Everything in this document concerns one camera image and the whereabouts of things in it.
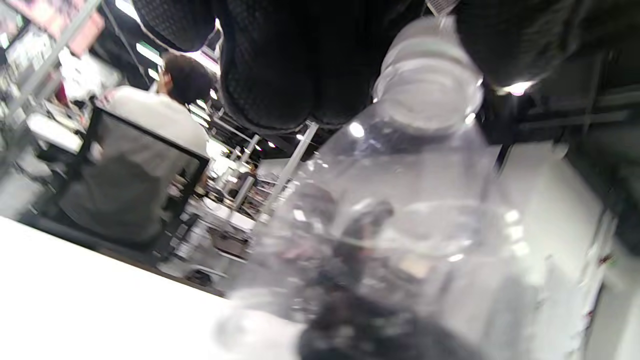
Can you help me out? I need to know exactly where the black office chair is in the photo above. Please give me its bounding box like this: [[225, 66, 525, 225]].
[[19, 104, 211, 263]]

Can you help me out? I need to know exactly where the grey metal pole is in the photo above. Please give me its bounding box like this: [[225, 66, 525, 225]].
[[257, 121, 321, 223]]

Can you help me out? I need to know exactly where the white bottle cap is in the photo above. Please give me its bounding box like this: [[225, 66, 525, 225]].
[[372, 16, 486, 137]]

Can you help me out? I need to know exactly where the person's left hand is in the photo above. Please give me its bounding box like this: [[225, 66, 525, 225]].
[[131, 0, 640, 135]]

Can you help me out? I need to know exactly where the white cabinet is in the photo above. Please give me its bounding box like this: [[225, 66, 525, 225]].
[[480, 141, 623, 360]]

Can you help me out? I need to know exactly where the pink hanging sign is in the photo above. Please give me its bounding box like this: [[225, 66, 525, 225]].
[[7, 0, 107, 57]]

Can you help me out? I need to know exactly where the clear plastic bottle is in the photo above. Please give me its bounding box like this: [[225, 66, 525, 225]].
[[214, 15, 551, 360]]

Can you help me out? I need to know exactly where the grey metal frame bar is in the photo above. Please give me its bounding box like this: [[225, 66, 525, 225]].
[[12, 0, 103, 103]]

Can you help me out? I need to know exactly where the person's right hand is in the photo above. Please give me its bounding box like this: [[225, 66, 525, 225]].
[[297, 199, 483, 360]]

